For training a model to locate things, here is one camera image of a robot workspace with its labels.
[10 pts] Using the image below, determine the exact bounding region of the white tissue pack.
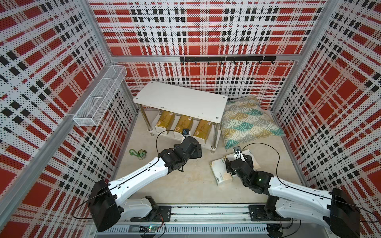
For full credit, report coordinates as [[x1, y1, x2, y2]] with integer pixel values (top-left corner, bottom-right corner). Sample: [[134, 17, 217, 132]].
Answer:
[[210, 158, 233, 186], [224, 153, 238, 168], [243, 150, 261, 170]]

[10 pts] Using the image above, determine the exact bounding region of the gold tissue pack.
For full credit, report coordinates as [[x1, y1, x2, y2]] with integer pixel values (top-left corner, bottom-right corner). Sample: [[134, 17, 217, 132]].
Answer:
[[173, 115, 193, 139], [155, 111, 175, 133], [193, 120, 212, 145]]

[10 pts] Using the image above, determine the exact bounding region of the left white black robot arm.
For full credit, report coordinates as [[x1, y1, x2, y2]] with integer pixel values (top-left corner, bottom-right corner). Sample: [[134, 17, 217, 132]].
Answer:
[[86, 136, 202, 232]]

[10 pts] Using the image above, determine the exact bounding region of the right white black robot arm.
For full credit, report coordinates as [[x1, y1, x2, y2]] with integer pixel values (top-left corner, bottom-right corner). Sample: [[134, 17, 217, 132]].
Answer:
[[227, 158, 361, 238]]

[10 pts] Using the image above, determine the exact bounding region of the white two-tier shelf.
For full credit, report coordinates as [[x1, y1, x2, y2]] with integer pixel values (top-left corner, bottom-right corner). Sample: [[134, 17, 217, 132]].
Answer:
[[133, 81, 228, 153]]

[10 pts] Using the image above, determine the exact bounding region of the green gold patterned cushion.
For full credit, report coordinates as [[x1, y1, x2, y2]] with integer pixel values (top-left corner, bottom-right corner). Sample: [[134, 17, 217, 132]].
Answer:
[[221, 95, 285, 150]]

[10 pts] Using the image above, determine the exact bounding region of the green circuit board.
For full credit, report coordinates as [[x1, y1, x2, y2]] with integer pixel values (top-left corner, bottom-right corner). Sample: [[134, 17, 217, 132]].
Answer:
[[139, 225, 161, 233]]

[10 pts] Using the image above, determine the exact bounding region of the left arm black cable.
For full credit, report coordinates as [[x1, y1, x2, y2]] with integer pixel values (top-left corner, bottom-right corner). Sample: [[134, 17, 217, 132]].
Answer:
[[71, 129, 185, 220]]

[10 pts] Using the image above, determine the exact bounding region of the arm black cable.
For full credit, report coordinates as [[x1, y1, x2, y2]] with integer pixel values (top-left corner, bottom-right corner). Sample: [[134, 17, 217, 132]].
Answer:
[[239, 142, 380, 224], [71, 129, 185, 220]]

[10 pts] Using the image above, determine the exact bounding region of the green figure keychain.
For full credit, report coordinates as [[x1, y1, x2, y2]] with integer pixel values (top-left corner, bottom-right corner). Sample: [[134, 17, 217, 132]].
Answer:
[[129, 149, 147, 160]]

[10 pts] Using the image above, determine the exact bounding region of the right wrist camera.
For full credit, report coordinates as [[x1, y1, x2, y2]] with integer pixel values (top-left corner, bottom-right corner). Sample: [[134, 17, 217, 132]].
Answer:
[[233, 146, 242, 154]]

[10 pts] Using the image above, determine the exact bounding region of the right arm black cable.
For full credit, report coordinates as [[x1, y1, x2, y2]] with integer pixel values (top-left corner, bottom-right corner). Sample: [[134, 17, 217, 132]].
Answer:
[[239, 142, 380, 224]]

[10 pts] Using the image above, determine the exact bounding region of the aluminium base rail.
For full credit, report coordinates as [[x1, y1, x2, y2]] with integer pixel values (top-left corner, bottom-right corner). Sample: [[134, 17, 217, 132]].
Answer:
[[84, 203, 335, 238]]

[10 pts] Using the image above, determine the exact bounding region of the white wire mesh basket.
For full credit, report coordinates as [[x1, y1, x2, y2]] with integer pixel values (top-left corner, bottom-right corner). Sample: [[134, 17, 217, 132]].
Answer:
[[73, 65, 127, 127]]

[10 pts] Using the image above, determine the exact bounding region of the black wall hook rail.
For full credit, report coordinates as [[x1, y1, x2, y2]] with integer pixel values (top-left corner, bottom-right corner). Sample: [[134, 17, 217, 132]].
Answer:
[[179, 56, 277, 63]]

